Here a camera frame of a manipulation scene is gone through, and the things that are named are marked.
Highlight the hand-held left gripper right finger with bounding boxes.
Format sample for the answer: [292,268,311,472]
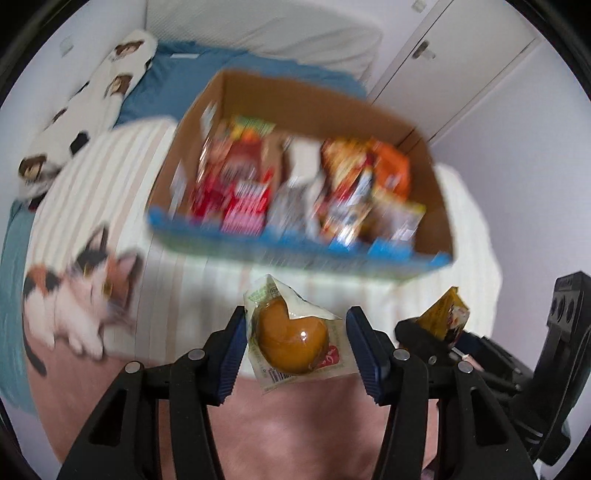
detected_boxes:
[345,306,539,480]

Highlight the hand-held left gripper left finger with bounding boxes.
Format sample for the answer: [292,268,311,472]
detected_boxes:
[55,305,250,480]

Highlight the white duvet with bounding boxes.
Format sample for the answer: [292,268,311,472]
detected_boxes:
[145,0,384,86]

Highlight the packaged brown braised egg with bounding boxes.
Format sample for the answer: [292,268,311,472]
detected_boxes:
[243,274,346,394]

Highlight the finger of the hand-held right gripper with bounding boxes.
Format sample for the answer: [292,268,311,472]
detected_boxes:
[394,318,452,370]
[455,330,534,395]

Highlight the yellow snack packet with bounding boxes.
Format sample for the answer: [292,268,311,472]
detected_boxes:
[416,286,471,347]

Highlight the pile of assorted snack packets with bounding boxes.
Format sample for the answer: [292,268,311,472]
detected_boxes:
[189,115,426,248]

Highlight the cat print striped blanket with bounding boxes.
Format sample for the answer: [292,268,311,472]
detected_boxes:
[21,117,505,480]

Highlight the long white cat print pillow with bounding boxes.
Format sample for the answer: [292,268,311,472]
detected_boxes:
[18,30,158,199]

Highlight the cardboard box with blue print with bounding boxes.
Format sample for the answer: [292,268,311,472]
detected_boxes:
[147,69,455,281]

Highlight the white wardrobe door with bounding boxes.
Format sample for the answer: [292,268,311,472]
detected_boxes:
[368,0,542,141]

